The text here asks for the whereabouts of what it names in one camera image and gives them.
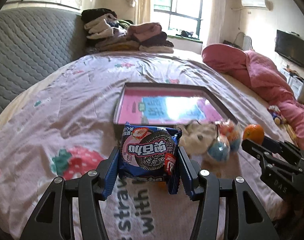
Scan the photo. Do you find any orange tangerine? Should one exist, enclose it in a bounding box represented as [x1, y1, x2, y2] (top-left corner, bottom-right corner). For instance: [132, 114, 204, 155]
[242, 124, 264, 145]

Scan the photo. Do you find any blue white toy egg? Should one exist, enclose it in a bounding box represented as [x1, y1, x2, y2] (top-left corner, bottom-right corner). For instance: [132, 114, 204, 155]
[208, 134, 230, 162]

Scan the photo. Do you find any white drawstring cloth pouch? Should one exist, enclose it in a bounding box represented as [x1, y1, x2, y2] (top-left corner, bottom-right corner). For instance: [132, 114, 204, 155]
[176, 120, 218, 157]

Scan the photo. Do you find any blue Oreo cookie packet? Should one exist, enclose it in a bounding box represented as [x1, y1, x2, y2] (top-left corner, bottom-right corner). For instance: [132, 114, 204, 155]
[118, 122, 182, 194]

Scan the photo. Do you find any small colourful toy figure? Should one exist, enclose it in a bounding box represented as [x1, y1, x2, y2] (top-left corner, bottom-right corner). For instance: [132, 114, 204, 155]
[267, 105, 287, 126]

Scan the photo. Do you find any white cabinet under television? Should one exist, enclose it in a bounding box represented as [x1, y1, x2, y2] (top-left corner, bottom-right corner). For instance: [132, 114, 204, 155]
[280, 68, 304, 101]

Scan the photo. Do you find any pink quilted blanket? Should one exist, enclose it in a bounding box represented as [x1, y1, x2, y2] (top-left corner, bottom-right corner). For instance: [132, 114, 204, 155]
[201, 43, 304, 150]

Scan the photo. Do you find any pink strawberry print bedsheet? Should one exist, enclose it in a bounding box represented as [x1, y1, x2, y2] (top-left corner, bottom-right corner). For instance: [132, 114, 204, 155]
[0, 52, 289, 239]

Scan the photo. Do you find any grey quilted headboard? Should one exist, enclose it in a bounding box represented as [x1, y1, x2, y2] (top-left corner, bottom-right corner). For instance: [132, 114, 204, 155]
[0, 7, 86, 114]

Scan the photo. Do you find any pile of folded clothes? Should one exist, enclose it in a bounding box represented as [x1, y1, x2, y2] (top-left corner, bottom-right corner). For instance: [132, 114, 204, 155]
[81, 8, 174, 54]

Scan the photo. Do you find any beige curtain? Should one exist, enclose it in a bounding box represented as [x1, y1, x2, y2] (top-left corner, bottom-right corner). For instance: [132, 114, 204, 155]
[127, 0, 152, 24]

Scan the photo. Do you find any black wall television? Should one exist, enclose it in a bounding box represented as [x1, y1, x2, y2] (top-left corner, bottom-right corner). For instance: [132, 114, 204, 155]
[275, 30, 304, 68]

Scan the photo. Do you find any white wall air conditioner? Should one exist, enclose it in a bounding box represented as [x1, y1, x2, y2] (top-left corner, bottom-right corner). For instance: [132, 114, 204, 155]
[241, 0, 270, 10]

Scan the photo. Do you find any window with dark frame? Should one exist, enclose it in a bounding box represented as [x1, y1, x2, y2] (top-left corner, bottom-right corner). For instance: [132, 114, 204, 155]
[151, 0, 203, 38]

